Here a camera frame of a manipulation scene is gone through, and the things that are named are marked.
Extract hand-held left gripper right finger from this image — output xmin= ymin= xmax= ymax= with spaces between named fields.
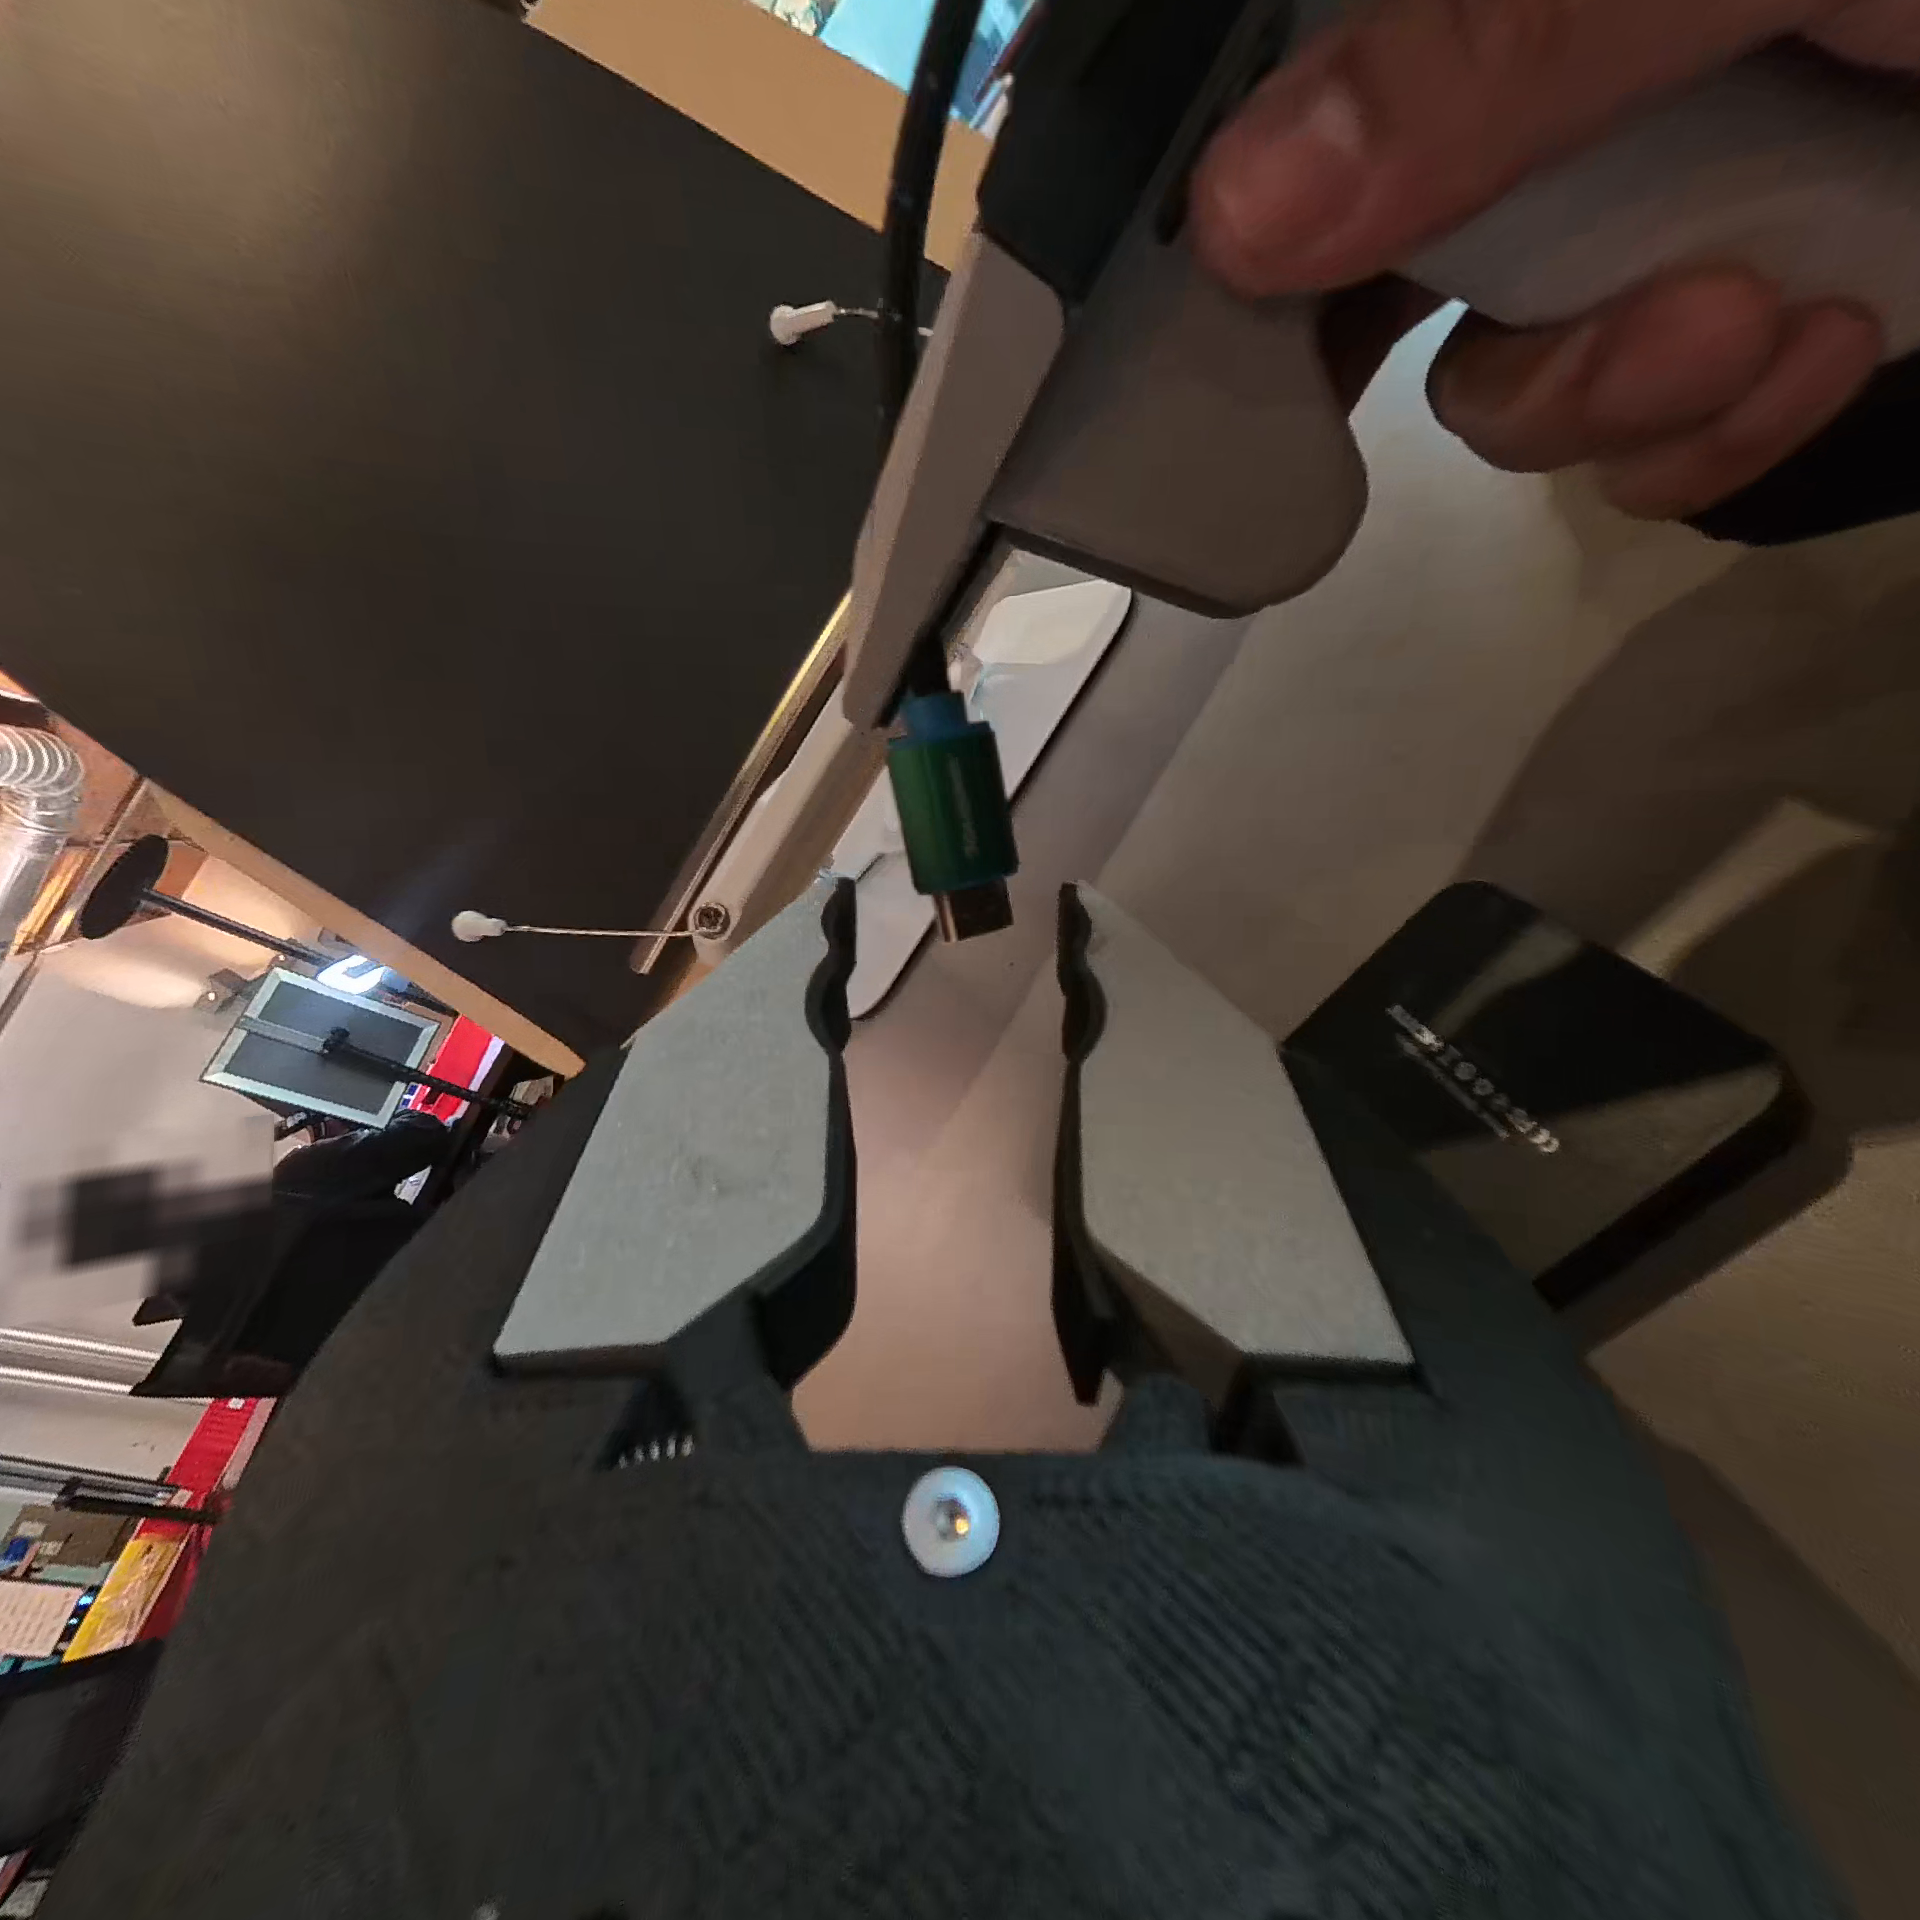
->
xmin=1053 ymin=882 xmax=1421 ymax=1408

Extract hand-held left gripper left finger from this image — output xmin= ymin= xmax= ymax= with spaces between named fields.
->
xmin=490 ymin=877 xmax=861 ymax=1392

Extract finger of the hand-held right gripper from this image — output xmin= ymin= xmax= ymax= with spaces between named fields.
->
xmin=839 ymin=224 xmax=1074 ymax=735
xmin=979 ymin=255 xmax=1373 ymax=623

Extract thick braided black cable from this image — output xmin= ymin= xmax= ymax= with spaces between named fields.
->
xmin=877 ymin=0 xmax=1023 ymax=951

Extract black adapter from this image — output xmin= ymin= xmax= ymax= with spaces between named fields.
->
xmin=1281 ymin=879 xmax=1814 ymax=1312

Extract person's right hand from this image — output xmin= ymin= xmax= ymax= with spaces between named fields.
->
xmin=1191 ymin=0 xmax=1920 ymax=520

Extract grey framed panel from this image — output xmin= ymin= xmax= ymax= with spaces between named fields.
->
xmin=199 ymin=965 xmax=449 ymax=1132

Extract wooden book stand white base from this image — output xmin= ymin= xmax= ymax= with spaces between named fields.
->
xmin=0 ymin=0 xmax=1135 ymax=1085

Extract silver ventilation duct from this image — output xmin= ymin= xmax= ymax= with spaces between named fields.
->
xmin=0 ymin=724 xmax=90 ymax=962

